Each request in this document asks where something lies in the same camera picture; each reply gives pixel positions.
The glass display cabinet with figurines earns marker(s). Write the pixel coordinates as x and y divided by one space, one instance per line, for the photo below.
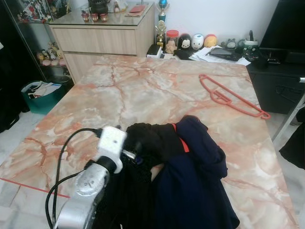
47 55

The white round toy figure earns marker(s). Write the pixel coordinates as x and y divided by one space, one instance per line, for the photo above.
198 42

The green white cup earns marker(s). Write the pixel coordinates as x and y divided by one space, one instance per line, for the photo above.
251 44

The black wallet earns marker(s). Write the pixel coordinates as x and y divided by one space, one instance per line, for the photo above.
224 53

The light wooden cabinet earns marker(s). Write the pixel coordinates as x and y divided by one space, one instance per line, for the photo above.
105 43

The black flat television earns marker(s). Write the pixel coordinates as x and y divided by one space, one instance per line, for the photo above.
286 24

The orange round toy figure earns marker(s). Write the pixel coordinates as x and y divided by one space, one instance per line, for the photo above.
210 41

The gold trophy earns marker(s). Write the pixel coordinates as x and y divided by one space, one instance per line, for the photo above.
161 33

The small white box device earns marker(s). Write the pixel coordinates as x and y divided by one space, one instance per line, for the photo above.
155 51

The black shirt with red collar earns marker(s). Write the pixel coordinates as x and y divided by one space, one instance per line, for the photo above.
190 191

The coral plastic hanger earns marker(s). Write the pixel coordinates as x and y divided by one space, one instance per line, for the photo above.
224 101

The dark teapot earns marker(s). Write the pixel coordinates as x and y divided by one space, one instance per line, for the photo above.
99 5

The blue ball trophy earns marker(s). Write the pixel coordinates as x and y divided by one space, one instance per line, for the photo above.
163 5

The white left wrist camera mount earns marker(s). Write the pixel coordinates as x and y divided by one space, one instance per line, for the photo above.
110 143

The black television console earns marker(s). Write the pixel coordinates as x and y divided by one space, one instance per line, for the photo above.
271 90

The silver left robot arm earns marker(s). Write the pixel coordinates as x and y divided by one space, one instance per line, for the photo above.
81 200

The flat red box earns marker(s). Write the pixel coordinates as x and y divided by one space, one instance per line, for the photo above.
137 8

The red lidded jar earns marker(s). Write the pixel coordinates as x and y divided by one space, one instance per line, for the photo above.
172 43

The teal waste bin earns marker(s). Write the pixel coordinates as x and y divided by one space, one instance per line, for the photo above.
40 102

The black round toy figure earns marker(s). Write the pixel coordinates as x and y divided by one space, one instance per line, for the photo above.
185 43

